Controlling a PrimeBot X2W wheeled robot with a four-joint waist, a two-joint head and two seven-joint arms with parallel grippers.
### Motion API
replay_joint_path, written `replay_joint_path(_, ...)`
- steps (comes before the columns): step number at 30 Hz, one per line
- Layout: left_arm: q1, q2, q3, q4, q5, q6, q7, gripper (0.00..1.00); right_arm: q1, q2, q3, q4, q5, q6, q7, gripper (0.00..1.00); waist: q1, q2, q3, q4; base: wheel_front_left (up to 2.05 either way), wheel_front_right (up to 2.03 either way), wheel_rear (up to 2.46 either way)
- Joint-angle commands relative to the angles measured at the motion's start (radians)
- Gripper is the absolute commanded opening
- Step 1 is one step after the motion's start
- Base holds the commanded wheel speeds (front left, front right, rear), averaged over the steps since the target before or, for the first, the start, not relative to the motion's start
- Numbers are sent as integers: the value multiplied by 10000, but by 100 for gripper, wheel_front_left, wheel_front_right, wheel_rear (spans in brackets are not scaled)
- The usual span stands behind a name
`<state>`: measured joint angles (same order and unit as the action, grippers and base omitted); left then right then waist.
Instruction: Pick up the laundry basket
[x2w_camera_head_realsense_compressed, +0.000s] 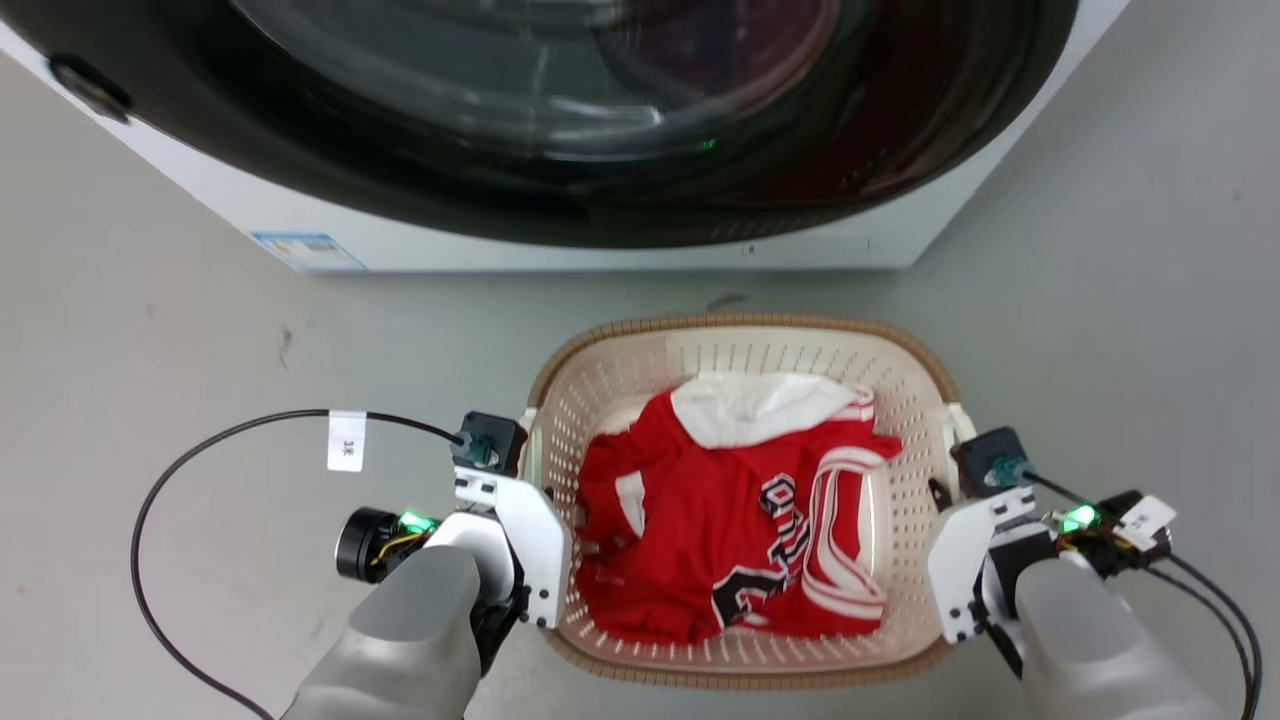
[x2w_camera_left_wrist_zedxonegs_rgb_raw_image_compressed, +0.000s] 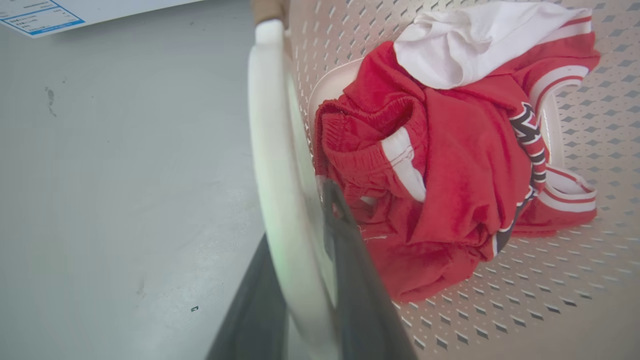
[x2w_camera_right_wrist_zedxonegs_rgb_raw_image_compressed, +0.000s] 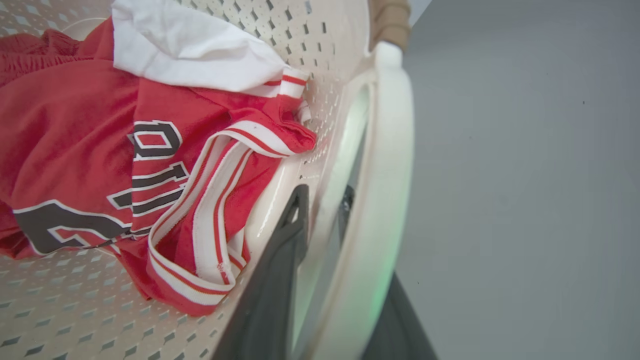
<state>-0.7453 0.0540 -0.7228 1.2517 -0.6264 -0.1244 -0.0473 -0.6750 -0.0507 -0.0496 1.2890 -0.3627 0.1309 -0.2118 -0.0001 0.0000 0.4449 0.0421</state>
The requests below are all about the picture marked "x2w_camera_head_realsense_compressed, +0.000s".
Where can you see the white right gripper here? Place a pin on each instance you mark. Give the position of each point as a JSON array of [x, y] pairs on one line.
[[955, 565]]

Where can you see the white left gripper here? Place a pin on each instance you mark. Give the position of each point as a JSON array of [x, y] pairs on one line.
[[535, 530]]

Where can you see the beige plastic laundry basket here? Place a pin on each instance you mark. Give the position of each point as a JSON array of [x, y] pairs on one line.
[[610, 380]]

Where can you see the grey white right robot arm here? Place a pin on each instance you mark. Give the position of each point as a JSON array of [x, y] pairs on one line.
[[1090, 640]]

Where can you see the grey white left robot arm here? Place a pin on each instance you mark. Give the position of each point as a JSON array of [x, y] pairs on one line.
[[410, 630]]

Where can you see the red basketball jersey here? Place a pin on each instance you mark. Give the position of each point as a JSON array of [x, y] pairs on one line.
[[700, 530]]

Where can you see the white garment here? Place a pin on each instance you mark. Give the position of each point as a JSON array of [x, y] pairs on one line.
[[750, 405]]

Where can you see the white washing machine body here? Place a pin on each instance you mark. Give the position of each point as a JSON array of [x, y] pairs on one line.
[[930, 215]]

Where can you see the blue white energy label sticker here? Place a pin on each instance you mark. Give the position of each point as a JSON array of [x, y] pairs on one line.
[[308, 251]]

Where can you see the black round washing machine door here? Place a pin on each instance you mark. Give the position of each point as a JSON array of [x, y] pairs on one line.
[[400, 150]]

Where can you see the black door hinge knob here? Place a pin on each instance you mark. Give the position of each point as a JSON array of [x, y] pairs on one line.
[[90, 88]]

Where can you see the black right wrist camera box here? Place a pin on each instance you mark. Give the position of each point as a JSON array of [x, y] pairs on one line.
[[985, 462]]

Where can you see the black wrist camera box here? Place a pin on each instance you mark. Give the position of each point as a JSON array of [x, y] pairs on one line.
[[490, 440], [985, 462]]

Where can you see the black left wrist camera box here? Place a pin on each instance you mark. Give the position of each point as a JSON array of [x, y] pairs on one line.
[[490, 440]]

